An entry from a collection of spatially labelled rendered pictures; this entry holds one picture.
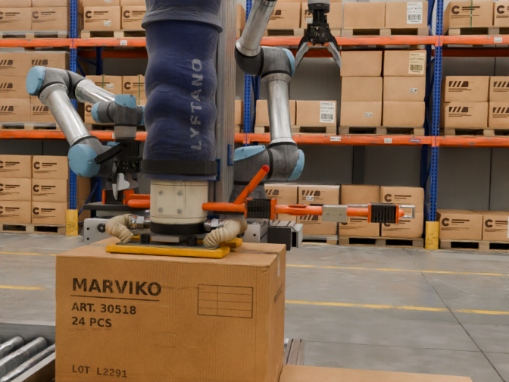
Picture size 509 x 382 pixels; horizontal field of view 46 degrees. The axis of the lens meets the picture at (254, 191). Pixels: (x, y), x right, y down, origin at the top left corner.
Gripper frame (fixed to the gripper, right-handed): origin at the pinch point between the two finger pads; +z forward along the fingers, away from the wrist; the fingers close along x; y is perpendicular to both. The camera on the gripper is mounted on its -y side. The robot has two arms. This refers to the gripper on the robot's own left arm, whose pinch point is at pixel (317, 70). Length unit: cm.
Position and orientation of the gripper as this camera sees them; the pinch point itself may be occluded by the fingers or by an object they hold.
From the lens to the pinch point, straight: 204.6
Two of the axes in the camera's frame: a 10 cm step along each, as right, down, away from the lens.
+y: -1.4, 0.5, -9.9
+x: 9.9, 0.3, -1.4
